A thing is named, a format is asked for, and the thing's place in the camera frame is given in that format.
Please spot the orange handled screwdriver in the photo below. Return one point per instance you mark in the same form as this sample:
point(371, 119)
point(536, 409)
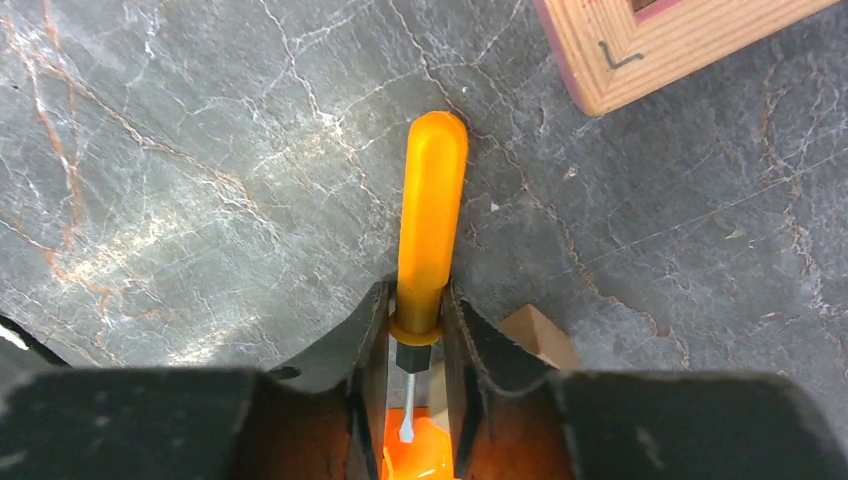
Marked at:
point(436, 159)

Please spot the orange curved pipe piece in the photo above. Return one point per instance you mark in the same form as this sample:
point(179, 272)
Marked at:
point(428, 456)

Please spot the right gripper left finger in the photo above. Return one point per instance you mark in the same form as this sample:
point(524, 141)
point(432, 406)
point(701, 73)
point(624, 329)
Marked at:
point(336, 392)

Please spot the small wooden block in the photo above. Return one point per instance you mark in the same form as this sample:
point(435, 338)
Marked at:
point(529, 328)

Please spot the pink wooden photo frame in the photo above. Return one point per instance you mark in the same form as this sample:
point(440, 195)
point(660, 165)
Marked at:
point(613, 52)

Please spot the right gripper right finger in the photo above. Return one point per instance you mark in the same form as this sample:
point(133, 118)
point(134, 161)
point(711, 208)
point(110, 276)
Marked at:
point(503, 419)

